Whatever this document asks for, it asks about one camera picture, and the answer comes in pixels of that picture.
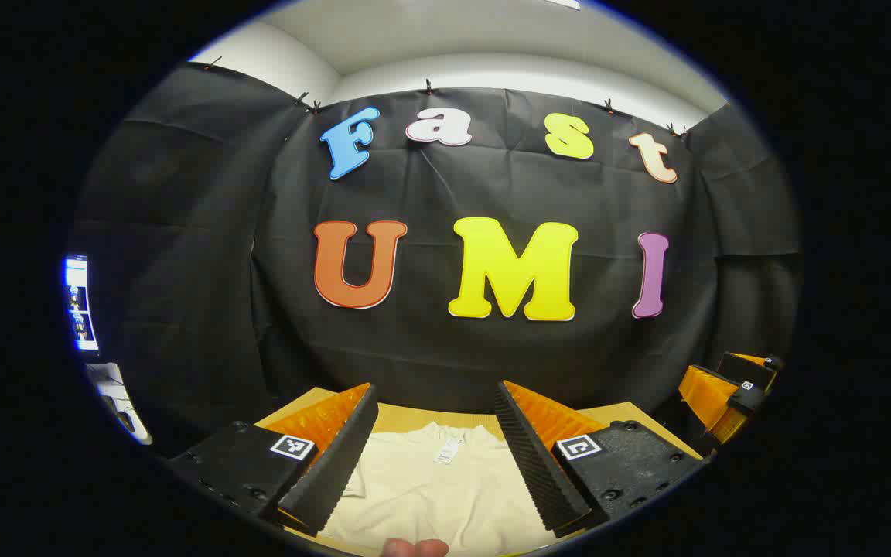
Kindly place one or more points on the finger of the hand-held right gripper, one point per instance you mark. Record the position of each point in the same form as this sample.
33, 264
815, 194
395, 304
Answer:
747, 371

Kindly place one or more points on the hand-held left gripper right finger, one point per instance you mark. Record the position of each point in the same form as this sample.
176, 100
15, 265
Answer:
534, 464

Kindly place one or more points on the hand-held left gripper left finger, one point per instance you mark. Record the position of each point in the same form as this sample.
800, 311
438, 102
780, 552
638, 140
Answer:
337, 464

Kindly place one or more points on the cream knit sweater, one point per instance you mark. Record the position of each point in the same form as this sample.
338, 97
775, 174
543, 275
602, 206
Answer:
430, 495

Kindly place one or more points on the black backdrop cloth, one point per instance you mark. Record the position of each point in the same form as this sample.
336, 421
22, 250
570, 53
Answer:
430, 348

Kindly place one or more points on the white side desk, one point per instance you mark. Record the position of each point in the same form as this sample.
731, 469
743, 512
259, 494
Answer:
117, 402

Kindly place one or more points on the computer monitor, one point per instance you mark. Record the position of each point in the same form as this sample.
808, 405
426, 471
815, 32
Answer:
78, 305

